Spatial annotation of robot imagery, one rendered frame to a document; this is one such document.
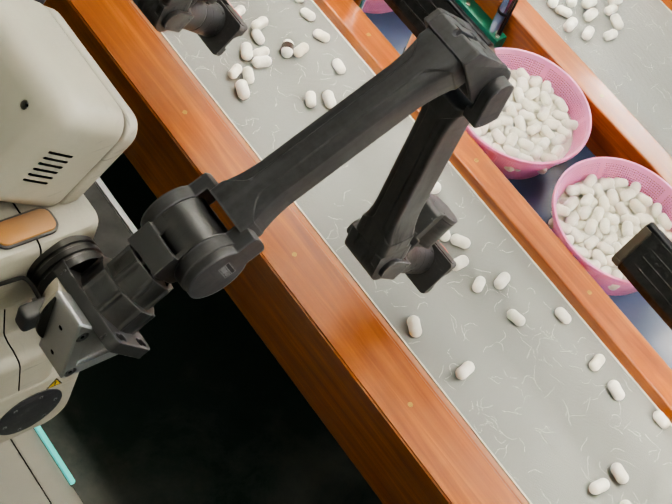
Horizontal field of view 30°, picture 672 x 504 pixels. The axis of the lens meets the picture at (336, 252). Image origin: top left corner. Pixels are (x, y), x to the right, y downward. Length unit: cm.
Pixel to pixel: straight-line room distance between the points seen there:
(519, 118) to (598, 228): 25
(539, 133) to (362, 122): 100
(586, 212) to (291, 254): 56
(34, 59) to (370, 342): 82
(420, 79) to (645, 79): 118
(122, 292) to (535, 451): 84
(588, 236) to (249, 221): 99
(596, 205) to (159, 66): 81
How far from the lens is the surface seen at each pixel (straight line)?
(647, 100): 248
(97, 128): 133
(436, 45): 139
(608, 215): 226
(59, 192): 139
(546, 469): 197
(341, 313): 194
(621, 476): 200
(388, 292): 202
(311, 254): 199
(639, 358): 210
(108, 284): 136
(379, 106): 137
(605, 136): 239
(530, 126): 232
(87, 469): 260
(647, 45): 258
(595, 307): 211
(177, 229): 136
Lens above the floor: 240
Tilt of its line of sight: 55 degrees down
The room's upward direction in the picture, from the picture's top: 25 degrees clockwise
